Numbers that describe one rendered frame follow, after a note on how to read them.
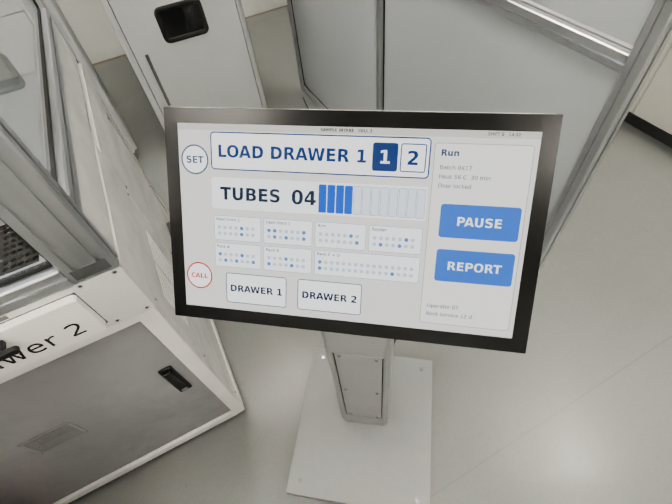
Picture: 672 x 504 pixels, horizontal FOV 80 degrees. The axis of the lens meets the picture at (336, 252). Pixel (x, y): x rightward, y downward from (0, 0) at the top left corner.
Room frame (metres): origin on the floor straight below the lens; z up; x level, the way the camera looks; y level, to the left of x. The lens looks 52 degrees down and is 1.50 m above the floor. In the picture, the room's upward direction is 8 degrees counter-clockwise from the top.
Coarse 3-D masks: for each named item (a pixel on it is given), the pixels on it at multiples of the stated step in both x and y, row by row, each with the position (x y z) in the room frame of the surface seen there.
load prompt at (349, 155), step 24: (216, 144) 0.47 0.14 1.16; (240, 144) 0.47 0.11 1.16; (264, 144) 0.46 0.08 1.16; (288, 144) 0.45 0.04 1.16; (312, 144) 0.44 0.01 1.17; (336, 144) 0.43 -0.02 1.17; (360, 144) 0.42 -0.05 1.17; (384, 144) 0.42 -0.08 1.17; (408, 144) 0.41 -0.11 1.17; (216, 168) 0.45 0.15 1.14; (240, 168) 0.45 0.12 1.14; (264, 168) 0.44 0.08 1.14; (288, 168) 0.43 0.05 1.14; (312, 168) 0.42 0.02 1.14; (336, 168) 0.41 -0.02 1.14; (360, 168) 0.41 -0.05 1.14; (384, 168) 0.40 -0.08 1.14; (408, 168) 0.39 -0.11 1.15
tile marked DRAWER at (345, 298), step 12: (300, 288) 0.32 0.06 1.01; (312, 288) 0.32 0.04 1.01; (324, 288) 0.31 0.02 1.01; (336, 288) 0.31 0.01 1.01; (348, 288) 0.30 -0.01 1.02; (360, 288) 0.30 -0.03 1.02; (300, 300) 0.31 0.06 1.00; (312, 300) 0.30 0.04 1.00; (324, 300) 0.30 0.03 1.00; (336, 300) 0.30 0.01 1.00; (348, 300) 0.29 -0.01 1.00; (360, 300) 0.29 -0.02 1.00; (336, 312) 0.29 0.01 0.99; (348, 312) 0.28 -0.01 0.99; (360, 312) 0.28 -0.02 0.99
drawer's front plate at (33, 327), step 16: (48, 304) 0.41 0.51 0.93; (64, 304) 0.41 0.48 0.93; (80, 304) 0.42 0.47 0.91; (16, 320) 0.39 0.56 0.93; (32, 320) 0.39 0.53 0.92; (48, 320) 0.39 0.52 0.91; (64, 320) 0.40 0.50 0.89; (80, 320) 0.41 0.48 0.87; (96, 320) 0.41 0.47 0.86; (0, 336) 0.37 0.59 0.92; (16, 336) 0.37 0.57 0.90; (32, 336) 0.38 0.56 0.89; (48, 336) 0.38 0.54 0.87; (64, 336) 0.39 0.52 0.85; (80, 336) 0.40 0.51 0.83; (48, 352) 0.37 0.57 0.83; (0, 368) 0.35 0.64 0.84; (16, 368) 0.35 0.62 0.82
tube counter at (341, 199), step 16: (304, 192) 0.40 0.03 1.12; (320, 192) 0.40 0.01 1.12; (336, 192) 0.39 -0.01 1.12; (352, 192) 0.39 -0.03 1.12; (368, 192) 0.38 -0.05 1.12; (384, 192) 0.38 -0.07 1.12; (400, 192) 0.37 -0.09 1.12; (416, 192) 0.37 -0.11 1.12; (304, 208) 0.39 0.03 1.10; (320, 208) 0.38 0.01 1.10; (336, 208) 0.38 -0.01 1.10; (352, 208) 0.37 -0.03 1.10; (368, 208) 0.37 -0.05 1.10; (384, 208) 0.36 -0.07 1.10; (400, 208) 0.36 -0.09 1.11; (416, 208) 0.35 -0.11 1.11
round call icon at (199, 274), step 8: (192, 264) 0.38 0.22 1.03; (200, 264) 0.37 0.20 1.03; (208, 264) 0.37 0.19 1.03; (192, 272) 0.37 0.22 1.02; (200, 272) 0.37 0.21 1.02; (208, 272) 0.36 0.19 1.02; (192, 280) 0.36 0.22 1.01; (200, 280) 0.36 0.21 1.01; (208, 280) 0.36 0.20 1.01; (200, 288) 0.35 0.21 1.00; (208, 288) 0.35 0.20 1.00
